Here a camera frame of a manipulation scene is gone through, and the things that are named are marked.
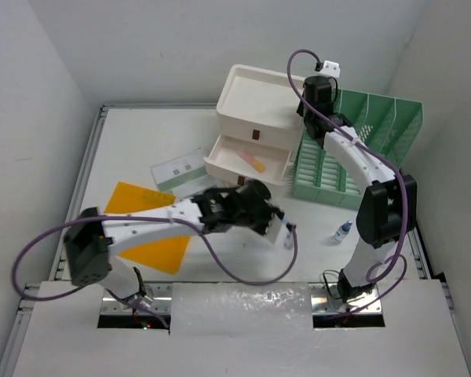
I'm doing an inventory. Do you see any blue highlighter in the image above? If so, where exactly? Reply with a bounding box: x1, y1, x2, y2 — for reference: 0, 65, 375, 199
280, 222, 294, 251

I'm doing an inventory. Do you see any orange pink highlighter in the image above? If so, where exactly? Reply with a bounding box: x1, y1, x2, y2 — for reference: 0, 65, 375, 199
237, 151, 266, 173

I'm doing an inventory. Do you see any white three-drawer storage box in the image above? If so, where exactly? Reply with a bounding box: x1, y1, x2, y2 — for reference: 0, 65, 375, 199
204, 64, 305, 196

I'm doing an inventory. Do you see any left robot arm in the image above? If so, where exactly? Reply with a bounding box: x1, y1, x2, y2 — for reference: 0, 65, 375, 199
63, 180, 298, 303

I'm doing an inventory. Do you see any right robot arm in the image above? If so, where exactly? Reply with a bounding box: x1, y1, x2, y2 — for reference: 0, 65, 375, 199
297, 75, 417, 302

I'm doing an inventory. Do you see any clear sleeve with documents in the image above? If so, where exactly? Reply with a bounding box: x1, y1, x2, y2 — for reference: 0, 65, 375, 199
151, 148, 217, 199

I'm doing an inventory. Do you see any blue-capped small dropper bottle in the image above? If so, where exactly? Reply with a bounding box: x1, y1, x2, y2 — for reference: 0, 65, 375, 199
332, 221, 352, 243

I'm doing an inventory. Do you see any orange plastic folder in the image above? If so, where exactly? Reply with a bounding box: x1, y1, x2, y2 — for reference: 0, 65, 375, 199
104, 181, 190, 275

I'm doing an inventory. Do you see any green plastic file organizer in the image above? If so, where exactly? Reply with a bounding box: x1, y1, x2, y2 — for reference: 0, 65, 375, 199
291, 90, 424, 210

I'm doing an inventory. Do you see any white foam front panel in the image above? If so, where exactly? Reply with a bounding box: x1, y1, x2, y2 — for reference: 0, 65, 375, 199
14, 280, 469, 376

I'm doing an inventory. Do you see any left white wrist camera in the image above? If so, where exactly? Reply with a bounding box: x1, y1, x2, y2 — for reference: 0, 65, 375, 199
264, 217, 289, 247

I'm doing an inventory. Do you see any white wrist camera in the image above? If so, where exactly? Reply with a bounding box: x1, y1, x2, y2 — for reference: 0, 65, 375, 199
315, 60, 341, 79
264, 217, 289, 247

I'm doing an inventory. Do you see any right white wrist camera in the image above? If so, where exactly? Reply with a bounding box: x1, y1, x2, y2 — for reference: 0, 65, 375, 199
315, 60, 341, 79

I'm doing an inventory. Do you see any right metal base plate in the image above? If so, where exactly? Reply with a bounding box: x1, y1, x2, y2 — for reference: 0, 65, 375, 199
309, 283, 382, 316

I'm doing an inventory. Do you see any metal base plate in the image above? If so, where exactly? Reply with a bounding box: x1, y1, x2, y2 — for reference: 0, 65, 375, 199
100, 282, 173, 316
309, 283, 382, 316

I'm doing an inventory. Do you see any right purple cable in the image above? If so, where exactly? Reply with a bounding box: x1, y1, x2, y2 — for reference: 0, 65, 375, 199
287, 49, 410, 317

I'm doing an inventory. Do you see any purple cable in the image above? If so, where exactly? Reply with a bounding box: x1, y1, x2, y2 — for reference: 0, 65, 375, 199
11, 218, 299, 329
287, 49, 410, 317

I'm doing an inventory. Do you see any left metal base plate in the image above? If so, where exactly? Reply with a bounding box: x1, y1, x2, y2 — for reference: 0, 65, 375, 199
100, 282, 173, 316

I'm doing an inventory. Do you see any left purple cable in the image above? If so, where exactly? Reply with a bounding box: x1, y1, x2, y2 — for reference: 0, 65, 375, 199
11, 218, 299, 329

